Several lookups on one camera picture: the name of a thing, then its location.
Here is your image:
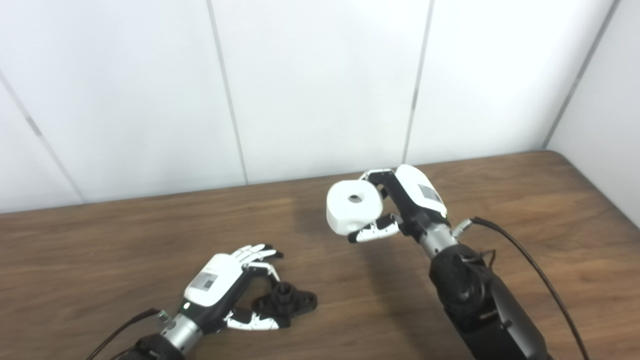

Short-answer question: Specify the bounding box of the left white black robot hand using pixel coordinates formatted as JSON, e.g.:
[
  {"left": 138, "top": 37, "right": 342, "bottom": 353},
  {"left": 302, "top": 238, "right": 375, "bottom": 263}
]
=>
[{"left": 182, "top": 243, "right": 291, "bottom": 333}]

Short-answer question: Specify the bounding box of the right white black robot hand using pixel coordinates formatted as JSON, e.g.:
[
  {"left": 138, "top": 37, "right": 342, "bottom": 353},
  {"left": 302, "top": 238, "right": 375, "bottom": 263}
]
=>
[{"left": 348, "top": 164, "right": 448, "bottom": 244}]

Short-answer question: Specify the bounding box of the round white plastic piece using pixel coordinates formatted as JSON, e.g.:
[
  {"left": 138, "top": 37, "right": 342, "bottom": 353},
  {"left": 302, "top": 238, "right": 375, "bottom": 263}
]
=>
[{"left": 326, "top": 180, "right": 385, "bottom": 235}]

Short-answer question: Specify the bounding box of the black flanged holder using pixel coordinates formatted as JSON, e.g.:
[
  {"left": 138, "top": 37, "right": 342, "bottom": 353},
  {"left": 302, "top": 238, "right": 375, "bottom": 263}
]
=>
[{"left": 251, "top": 281, "right": 318, "bottom": 321}]

